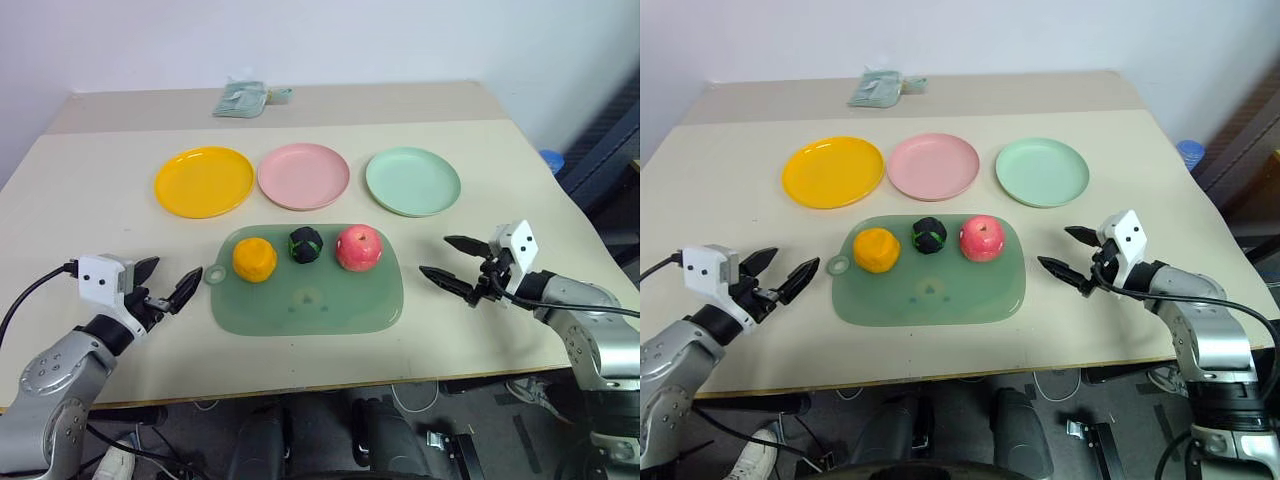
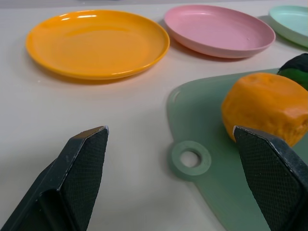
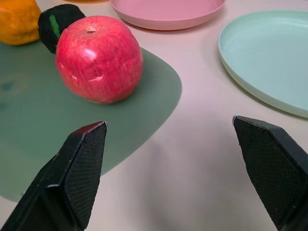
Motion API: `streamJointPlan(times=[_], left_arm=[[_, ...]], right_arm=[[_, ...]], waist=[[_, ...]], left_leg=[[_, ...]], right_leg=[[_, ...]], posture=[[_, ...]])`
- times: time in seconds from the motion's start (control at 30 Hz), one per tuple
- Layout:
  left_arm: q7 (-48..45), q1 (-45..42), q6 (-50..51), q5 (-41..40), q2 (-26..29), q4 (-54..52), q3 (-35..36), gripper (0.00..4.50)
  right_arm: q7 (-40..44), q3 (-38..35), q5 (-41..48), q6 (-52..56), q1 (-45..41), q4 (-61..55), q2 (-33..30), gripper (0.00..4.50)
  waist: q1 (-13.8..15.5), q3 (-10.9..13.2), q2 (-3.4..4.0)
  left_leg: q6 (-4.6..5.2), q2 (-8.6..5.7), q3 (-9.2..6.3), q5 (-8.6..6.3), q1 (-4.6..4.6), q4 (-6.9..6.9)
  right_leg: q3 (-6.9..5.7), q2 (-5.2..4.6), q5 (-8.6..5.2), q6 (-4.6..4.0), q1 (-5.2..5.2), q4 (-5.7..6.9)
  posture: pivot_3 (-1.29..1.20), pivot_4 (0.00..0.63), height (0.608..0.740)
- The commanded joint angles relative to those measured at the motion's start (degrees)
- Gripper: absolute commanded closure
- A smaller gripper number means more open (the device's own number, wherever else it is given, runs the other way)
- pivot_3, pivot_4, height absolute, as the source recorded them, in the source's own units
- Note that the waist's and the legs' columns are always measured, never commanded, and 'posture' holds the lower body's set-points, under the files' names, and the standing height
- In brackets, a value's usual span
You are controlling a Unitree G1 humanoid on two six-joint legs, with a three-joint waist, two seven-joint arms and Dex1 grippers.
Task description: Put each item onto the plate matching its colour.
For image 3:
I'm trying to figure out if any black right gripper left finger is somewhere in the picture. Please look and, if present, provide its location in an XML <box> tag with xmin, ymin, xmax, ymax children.
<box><xmin>0</xmin><ymin>121</ymin><xmax>108</xmax><ymax>231</ymax></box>

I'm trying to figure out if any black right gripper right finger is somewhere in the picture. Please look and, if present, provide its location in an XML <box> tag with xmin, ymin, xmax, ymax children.
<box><xmin>232</xmin><ymin>115</ymin><xmax>308</xmax><ymax>231</ymax></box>

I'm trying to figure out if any light green plate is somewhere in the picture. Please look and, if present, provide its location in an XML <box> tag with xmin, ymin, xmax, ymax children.
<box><xmin>218</xmin><ymin>10</ymin><xmax>308</xmax><ymax>119</ymax></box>

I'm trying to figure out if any orange fruit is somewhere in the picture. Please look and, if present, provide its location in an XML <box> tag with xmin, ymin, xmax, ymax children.
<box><xmin>0</xmin><ymin>0</ymin><xmax>42</xmax><ymax>46</ymax></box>

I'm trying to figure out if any pink plate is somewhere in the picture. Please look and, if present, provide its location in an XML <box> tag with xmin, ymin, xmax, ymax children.
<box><xmin>109</xmin><ymin>0</ymin><xmax>227</xmax><ymax>31</ymax></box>

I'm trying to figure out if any dark green mat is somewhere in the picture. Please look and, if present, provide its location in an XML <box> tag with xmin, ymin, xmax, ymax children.
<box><xmin>0</xmin><ymin>39</ymin><xmax>183</xmax><ymax>203</ymax></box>

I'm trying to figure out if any red apple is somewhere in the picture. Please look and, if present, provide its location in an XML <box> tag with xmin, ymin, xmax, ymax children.
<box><xmin>55</xmin><ymin>15</ymin><xmax>144</xmax><ymax>105</ymax></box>

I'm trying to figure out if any dark green avocado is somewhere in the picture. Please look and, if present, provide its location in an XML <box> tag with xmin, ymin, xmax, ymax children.
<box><xmin>37</xmin><ymin>4</ymin><xmax>87</xmax><ymax>54</ymax></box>

